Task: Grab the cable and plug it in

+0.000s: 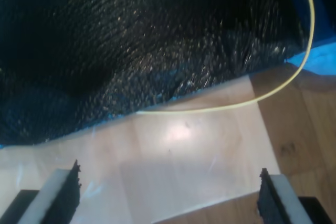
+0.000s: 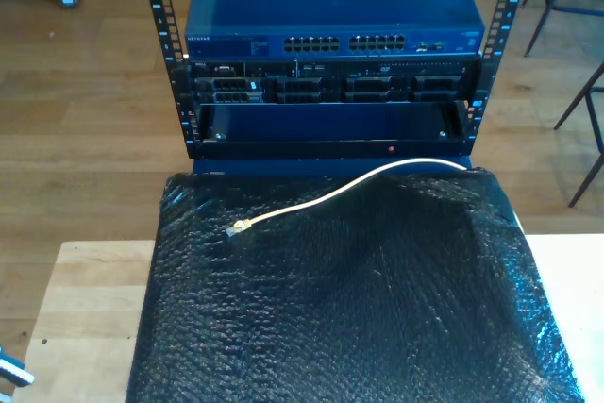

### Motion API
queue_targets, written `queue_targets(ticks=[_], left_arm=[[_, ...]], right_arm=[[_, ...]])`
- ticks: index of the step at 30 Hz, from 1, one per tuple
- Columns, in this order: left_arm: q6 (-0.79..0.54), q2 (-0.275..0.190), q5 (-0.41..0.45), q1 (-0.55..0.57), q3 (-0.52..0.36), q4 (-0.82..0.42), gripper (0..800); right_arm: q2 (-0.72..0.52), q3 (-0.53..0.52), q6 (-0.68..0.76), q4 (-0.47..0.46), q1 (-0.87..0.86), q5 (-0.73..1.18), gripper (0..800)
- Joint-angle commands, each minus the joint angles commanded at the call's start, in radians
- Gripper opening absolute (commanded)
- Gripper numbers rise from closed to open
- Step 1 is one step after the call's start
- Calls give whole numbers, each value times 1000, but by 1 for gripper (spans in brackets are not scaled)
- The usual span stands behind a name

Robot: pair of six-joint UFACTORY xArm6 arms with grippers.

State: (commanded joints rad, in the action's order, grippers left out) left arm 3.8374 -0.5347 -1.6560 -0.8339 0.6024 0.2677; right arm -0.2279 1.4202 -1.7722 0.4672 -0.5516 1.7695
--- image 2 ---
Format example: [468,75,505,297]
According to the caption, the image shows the yellow network cable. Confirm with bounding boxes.
[225,157,478,240]

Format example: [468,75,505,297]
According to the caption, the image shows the black rack server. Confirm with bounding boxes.
[188,59,478,105]

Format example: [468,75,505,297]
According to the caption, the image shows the black rack frame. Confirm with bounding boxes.
[137,0,535,161]

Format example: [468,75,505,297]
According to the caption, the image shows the blue rack base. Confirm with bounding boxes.
[192,155,474,178]

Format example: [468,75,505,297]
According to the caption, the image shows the black textured mat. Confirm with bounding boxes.
[125,166,586,403]

